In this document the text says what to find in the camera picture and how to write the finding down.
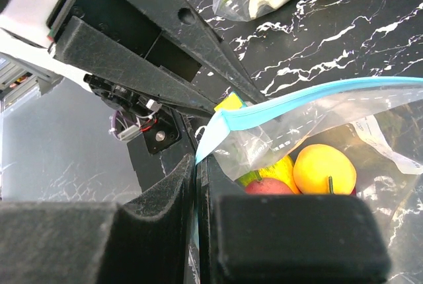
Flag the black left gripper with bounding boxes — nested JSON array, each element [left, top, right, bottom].
[[46, 0, 266, 118]]

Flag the orange green mango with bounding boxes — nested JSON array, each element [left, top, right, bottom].
[[236, 155, 301, 194]]

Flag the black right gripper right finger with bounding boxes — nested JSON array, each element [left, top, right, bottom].
[[196, 157, 391, 283]]

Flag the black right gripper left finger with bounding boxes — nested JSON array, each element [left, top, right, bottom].
[[1, 154, 194, 283]]

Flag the small yellow orange fruit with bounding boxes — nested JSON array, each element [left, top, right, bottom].
[[293, 144, 357, 195]]

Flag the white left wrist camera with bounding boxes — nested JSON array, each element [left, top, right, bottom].
[[0, 0, 87, 50]]

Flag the clear bag blue zipper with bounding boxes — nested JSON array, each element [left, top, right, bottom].
[[196, 77, 422, 283]]

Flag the brown passion fruit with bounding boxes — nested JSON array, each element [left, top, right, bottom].
[[245, 178, 293, 195]]

